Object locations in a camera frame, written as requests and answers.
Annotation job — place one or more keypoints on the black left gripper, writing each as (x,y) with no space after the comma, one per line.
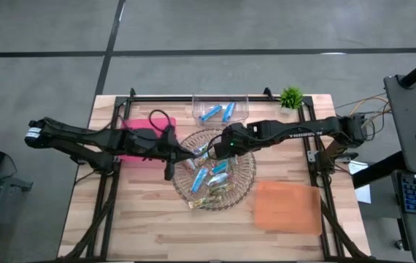
(169,153)

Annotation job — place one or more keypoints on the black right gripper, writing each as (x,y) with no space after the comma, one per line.
(233,140)

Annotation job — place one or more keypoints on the green red-banded granola bar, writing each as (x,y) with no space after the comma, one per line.
(217,179)

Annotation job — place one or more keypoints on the green orange-banded granola bar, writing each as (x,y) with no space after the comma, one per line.
(202,202)

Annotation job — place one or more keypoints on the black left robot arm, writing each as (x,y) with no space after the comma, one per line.
(84,135)

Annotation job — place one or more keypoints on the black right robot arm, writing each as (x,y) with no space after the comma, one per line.
(303,132)

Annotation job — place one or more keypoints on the round woven placemat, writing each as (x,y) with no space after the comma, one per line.
(237,182)

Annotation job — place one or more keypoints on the clear plastic bin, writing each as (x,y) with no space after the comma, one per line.
(241,106)

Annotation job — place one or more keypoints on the pink plastic bin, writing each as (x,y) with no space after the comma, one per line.
(131,123)

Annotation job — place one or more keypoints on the orange plastic bin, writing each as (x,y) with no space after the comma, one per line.
(288,208)

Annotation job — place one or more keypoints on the small potted green plant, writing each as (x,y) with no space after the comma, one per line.
(291,98)

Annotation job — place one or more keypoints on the white paper sheet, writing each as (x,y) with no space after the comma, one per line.
(363,193)

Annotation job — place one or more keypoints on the black side desk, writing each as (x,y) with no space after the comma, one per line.
(408,128)

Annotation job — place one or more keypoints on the black caster wheel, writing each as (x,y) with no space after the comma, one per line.
(398,244)

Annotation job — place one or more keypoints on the black frame clamp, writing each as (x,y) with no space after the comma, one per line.
(267,94)
(132,93)

